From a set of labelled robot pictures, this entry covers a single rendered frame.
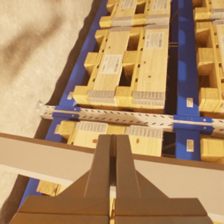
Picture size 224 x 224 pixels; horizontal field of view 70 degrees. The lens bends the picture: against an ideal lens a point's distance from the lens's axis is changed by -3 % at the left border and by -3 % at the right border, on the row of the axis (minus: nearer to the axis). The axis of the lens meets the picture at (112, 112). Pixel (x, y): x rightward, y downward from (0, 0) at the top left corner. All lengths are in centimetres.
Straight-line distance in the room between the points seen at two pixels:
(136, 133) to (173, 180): 81
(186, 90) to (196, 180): 107
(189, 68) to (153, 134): 64
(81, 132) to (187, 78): 84
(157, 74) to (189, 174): 107
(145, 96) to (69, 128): 55
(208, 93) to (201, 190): 100
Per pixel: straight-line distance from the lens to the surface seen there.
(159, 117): 112
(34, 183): 124
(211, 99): 116
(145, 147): 97
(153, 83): 119
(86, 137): 106
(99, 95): 120
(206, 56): 139
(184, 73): 134
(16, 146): 29
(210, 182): 21
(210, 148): 103
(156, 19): 176
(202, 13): 181
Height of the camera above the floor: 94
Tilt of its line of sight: 16 degrees down
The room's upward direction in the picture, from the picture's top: 95 degrees clockwise
